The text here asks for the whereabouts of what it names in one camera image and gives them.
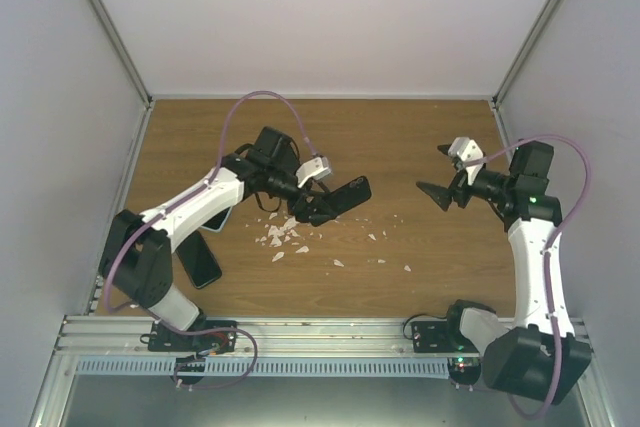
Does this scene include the black phone case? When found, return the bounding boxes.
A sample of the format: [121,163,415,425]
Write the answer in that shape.
[341,176,372,215]

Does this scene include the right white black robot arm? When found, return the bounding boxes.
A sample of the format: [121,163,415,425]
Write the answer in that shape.
[402,136,591,408]

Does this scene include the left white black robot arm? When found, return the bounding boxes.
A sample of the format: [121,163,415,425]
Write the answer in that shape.
[99,127,331,351]

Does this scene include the phone in light blue case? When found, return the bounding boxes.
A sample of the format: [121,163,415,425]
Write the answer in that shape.
[201,207,233,233]

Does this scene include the black phone lower left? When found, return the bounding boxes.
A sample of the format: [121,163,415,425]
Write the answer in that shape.
[176,231,222,289]

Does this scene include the white debris pile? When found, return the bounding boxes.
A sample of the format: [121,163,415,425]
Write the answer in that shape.
[229,200,419,276]

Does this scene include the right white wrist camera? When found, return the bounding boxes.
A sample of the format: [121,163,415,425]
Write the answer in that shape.
[447,137,485,171]

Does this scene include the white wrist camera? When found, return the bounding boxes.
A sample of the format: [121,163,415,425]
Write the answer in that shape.
[296,156,332,188]
[447,137,485,171]

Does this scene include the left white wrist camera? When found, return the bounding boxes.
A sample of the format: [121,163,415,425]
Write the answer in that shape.
[296,156,332,188]

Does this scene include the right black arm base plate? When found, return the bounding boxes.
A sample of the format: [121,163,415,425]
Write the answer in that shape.
[401,315,478,355]

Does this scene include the aluminium front rail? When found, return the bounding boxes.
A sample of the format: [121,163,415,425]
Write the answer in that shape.
[53,314,596,356]

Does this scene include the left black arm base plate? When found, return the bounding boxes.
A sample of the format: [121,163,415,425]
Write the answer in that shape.
[139,319,238,355]

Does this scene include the slotted grey cable duct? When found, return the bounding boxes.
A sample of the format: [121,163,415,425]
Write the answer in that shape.
[76,356,449,379]

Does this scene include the right aluminium frame post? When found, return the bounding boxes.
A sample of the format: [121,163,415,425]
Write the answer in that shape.
[491,0,564,109]

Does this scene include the aluminium frame post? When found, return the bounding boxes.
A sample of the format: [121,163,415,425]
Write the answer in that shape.
[87,0,153,110]
[491,0,564,109]

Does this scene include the left aluminium frame post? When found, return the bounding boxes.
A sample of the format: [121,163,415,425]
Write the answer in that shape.
[87,0,153,110]

